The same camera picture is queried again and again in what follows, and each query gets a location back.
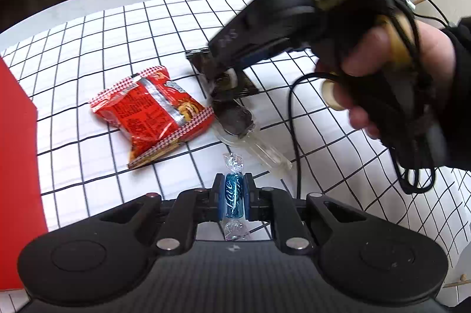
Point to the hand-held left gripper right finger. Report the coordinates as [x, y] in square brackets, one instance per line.
[249, 196]

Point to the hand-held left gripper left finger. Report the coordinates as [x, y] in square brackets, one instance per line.
[219, 196]

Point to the red box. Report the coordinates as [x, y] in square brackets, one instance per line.
[18, 169]

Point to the dark brown snack packet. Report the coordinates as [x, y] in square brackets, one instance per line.
[244, 86]

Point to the person's right forearm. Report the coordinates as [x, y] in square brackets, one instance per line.
[461, 96]

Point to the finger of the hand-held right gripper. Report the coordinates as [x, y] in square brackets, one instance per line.
[222, 57]
[257, 56]

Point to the red snack packet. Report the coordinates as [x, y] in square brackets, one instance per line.
[147, 110]

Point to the white checked tablecloth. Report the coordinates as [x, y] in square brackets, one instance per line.
[128, 33]

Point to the person's right hand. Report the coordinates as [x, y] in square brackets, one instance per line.
[360, 55]

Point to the blue candy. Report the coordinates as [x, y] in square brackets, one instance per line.
[233, 193]

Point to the clear plastic spoon packet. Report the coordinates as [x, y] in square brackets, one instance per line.
[239, 121]

